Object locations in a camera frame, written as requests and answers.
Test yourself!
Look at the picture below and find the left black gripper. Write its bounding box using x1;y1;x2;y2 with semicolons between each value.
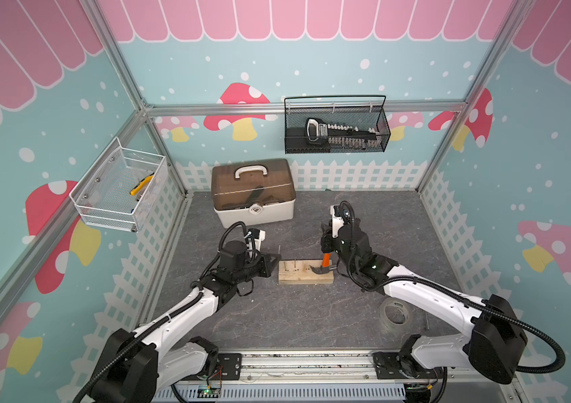
233;253;280;284

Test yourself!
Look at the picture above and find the orange black claw hammer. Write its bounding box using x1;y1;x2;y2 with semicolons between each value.
311;251;337;275

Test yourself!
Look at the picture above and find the wooden block with nails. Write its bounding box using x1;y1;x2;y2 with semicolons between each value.
278;260;334;285

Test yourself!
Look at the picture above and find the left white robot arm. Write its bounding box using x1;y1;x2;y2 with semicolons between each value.
73;222;280;402

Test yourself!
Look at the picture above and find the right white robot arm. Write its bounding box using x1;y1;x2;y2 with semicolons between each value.
321;201;566;385

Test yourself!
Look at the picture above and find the brown lid white toolbox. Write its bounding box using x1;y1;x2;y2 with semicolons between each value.
211;159;297;228

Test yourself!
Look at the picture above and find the clear tape roll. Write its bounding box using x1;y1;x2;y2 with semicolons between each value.
378;297;412;333

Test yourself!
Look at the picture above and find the socket wrench set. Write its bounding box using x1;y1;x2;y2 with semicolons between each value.
304;119;382;151

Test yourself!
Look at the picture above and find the yellow utility knife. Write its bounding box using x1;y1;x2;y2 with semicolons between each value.
129;174;154;196

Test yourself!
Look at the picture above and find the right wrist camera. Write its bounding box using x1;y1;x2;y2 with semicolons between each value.
330;205;344;238

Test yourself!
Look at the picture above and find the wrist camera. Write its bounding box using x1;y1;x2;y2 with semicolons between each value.
330;205;344;238
245;228;265;251

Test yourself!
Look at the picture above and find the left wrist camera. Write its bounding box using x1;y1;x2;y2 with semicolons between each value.
245;228;265;251

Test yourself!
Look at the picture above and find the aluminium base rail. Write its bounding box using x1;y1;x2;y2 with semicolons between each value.
151;349;529;402

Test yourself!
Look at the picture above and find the black wire mesh basket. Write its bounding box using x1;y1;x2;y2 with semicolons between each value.
283;95;391;154

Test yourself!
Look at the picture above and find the white wire mesh basket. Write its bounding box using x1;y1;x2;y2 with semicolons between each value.
69;138;168;233

